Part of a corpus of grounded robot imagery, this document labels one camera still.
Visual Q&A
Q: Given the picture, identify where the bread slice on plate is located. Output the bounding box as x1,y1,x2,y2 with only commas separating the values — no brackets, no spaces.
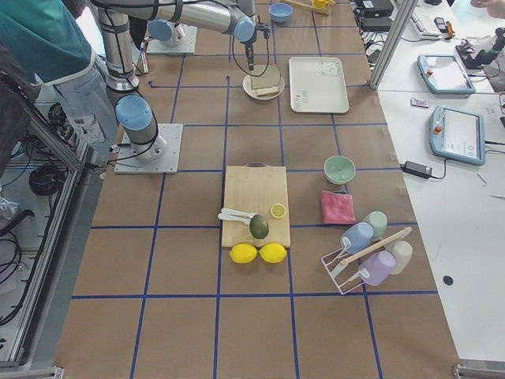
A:
256,86,279,98

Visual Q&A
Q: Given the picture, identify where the aluminium frame post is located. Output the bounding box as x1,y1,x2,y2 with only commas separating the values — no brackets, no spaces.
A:
369,0,417,90

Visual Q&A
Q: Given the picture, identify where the cream bear tray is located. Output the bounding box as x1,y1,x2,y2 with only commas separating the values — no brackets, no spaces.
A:
289,56,350,114

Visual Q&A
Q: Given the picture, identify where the teach pendant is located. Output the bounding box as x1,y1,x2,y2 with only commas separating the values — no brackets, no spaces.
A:
428,106,485,166
417,54,476,96

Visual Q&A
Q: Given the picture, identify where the yellow lemon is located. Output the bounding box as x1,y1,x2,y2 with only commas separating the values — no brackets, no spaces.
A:
230,243,258,264
259,243,287,264

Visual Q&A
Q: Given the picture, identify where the cream round plate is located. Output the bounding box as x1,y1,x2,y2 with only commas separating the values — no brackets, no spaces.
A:
242,75,285,100

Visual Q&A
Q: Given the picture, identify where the black power adapter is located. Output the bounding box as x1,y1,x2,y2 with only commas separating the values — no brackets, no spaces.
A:
400,160,432,179

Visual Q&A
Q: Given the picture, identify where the green bowl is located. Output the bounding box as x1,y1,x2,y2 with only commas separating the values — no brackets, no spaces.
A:
324,156,356,185

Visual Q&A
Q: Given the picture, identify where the bread slice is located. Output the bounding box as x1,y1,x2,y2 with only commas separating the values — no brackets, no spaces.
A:
250,65,281,89
256,86,279,98

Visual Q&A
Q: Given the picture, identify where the blue mug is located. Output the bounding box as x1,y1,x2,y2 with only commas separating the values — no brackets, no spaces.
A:
340,222,374,254

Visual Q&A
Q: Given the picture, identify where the green mug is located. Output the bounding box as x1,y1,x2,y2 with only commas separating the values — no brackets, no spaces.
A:
363,211,387,241

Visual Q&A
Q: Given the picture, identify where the right yellow lemon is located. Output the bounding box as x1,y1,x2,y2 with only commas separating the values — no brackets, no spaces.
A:
259,243,287,264

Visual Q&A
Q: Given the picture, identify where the near teach pendant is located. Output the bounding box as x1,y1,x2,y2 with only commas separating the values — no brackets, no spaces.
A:
428,106,485,166

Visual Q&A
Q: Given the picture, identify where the wooden cutting board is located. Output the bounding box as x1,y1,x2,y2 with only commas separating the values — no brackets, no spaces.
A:
222,166,291,248

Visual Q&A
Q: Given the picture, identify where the lemon half slice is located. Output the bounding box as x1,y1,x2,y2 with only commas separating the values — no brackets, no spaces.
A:
270,203,287,220

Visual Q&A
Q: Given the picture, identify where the pink cloth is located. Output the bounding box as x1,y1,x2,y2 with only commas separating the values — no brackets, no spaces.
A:
321,190,356,225

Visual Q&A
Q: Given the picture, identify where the wooden dish rack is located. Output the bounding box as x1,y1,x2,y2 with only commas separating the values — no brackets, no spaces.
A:
285,0,335,16

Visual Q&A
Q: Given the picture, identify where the blue bowl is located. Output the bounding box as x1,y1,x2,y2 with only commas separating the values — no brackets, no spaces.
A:
268,2,294,24

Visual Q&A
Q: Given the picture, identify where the white plastic fork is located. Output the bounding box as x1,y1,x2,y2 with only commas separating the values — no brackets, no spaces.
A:
218,213,251,225

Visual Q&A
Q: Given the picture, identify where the white keyboard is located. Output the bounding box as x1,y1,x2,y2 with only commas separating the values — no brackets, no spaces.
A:
410,7,443,40

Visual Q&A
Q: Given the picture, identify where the white wire mug rack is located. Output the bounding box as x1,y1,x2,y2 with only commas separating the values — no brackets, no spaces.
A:
321,227,412,295

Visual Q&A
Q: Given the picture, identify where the cream mug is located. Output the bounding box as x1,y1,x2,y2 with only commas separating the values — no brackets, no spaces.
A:
385,240,413,275

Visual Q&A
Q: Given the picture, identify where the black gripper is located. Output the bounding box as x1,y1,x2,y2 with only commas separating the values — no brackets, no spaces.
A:
244,23,271,71

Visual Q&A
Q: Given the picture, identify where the left yellow lemon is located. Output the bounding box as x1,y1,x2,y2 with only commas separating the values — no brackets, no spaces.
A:
230,243,258,264

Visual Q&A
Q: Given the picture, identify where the person in teal shirt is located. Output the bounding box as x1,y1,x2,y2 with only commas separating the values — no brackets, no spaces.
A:
1,1,118,166

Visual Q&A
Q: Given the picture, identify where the green avocado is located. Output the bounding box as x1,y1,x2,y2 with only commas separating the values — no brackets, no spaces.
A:
249,214,269,239

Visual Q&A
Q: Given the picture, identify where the purple mug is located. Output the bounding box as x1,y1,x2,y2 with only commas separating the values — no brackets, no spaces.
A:
358,250,396,286

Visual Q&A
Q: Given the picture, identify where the far teach pendant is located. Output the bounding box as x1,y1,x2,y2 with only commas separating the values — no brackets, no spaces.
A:
417,54,476,96

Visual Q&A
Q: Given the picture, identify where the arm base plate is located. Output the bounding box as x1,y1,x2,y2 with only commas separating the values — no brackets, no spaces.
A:
147,24,197,55
114,123,183,174

